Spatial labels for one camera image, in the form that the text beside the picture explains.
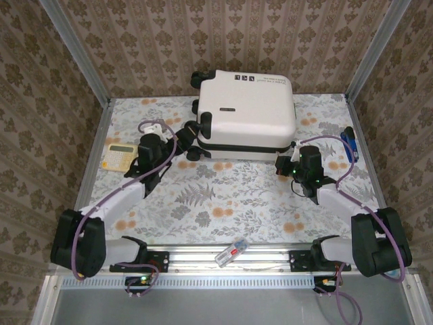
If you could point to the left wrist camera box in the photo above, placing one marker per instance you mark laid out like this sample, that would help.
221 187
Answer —
154 129

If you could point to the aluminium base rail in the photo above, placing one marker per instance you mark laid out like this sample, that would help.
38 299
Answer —
196 260

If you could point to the black controller board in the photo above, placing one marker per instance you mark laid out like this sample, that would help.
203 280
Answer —
321 282
135 281

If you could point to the clear plastic case red label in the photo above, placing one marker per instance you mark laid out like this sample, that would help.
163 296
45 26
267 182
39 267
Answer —
231 253

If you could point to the grey metal tray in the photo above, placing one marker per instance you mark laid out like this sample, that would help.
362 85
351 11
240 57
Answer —
220 308

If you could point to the floral tablecloth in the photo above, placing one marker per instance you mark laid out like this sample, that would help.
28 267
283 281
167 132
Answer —
236 210

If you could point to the yellow calculator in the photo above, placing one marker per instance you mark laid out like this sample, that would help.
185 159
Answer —
115 159

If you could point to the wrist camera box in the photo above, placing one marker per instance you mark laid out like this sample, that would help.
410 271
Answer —
154 129
295 145

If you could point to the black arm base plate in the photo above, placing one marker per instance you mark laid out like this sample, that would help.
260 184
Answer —
162 260
297 262

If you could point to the white hard-shell suitcase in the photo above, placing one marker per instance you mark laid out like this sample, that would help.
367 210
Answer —
247 111

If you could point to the aluminium side rail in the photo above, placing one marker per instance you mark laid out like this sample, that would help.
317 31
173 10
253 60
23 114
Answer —
92 169
375 169

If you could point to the aluminium frame post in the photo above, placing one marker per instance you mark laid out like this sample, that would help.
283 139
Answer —
379 47
74 50

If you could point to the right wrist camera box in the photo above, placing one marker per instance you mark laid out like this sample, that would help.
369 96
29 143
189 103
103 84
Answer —
295 145

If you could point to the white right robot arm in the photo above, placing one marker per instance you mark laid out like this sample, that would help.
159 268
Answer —
335 199

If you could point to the blue stapler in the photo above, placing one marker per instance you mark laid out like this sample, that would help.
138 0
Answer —
346 133

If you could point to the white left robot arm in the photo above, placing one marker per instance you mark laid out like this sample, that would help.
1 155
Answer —
115 199

